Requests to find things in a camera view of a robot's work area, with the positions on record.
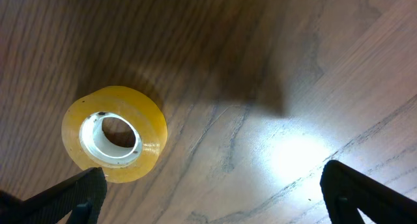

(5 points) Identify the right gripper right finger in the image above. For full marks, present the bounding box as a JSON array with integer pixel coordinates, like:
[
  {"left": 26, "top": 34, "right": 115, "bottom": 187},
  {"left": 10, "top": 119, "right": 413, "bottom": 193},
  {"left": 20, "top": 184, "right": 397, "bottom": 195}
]
[{"left": 320, "top": 160, "right": 416, "bottom": 224}]

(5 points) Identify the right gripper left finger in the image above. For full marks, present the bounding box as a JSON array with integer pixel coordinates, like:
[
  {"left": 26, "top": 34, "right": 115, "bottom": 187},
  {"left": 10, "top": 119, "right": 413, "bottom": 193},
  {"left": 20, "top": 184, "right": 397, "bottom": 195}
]
[{"left": 1, "top": 167, "right": 107, "bottom": 224}]

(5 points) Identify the yellow tape roll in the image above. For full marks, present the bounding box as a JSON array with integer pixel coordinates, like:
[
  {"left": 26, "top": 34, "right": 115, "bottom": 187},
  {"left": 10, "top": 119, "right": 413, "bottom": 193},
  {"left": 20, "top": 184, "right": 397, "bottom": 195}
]
[{"left": 61, "top": 86, "right": 167, "bottom": 183}]

